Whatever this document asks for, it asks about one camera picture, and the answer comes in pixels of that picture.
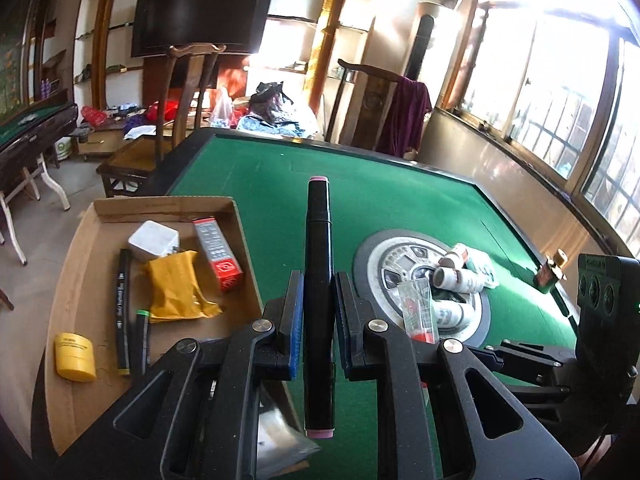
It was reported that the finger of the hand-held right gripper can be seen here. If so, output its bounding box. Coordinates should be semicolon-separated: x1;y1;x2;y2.
499;338;581;362
470;349;571;392

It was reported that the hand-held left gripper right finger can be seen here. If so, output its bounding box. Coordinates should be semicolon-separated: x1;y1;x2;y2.
335;271;581;480

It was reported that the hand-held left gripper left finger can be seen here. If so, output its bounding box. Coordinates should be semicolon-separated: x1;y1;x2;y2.
52;270;306;480

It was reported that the black marker with pink caps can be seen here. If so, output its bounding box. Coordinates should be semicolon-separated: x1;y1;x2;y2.
304;176;337;438

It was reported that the yellow snack packet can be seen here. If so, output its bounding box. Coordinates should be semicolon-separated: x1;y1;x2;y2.
144;250;223;322

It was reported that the black marker with yellow caps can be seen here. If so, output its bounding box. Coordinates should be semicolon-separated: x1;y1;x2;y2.
116;248;133;377

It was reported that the shallow cardboard box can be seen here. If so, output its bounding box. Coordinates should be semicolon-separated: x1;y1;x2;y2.
44;196;301;456

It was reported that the small brown glass bottle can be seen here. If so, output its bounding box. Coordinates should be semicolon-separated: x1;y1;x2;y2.
537;249;568;293

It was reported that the clear tube with red cap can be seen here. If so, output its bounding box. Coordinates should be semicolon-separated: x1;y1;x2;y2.
397;280;441;345

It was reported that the round table centre panel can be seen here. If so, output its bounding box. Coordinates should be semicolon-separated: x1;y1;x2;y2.
352;230;492;348

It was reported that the white bottle with brown cap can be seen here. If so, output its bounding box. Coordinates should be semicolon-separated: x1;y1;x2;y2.
439;242;471;271
432;266;488;293
432;300;473;331

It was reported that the white crumpled wrapper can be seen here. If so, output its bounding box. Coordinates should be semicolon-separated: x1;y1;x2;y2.
465;250;500;288

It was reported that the red and white carton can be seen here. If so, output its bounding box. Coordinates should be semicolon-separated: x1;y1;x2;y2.
192;216;245;293

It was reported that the black marker with green cap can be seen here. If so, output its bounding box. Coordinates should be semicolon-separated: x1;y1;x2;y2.
134;310;151;378

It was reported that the green felt mahjong table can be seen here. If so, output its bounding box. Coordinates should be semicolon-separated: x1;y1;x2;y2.
145;127;636;480

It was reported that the white power adapter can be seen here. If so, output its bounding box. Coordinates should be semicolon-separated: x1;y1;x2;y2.
127;220;181;262

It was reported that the blue patterned cloth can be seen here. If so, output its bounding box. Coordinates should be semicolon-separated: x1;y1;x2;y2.
235;110;306;138

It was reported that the purple cloth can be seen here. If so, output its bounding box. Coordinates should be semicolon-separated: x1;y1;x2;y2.
375;76;433;158

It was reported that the tall carved wooden chair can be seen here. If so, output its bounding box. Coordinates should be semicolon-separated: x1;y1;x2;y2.
325;58;433;158

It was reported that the yellow round jar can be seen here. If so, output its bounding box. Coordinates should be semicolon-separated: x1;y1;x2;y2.
54;332;97;382

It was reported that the window with metal grille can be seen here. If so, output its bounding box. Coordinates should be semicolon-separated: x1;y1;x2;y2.
435;5;640;251

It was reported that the pink clear plastic bag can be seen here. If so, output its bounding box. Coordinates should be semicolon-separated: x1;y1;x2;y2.
209;87;236;128

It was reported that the brown wooden chair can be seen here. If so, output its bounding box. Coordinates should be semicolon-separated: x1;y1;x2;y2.
96;42;227;198

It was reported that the black crumpled bag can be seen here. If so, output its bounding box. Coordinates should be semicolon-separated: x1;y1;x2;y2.
250;81;296;111

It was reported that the large red plastic bag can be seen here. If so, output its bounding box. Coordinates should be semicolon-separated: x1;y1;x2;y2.
150;101;180;122

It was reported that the low wooden cabinet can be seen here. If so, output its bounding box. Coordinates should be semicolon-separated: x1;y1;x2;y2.
75;127;131;161

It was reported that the standing air conditioner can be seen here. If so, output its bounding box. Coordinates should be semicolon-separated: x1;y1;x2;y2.
407;1;463;111

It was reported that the white plastic bucket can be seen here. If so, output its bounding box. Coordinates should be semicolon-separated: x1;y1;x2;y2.
52;136;76;162

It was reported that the black flat television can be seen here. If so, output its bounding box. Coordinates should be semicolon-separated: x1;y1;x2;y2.
131;0;277;58

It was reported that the dark folding mahjong table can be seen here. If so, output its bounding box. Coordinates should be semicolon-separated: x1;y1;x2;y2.
0;89;78;266

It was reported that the landscape wall painting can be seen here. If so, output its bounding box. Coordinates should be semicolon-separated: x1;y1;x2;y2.
0;10;31;126

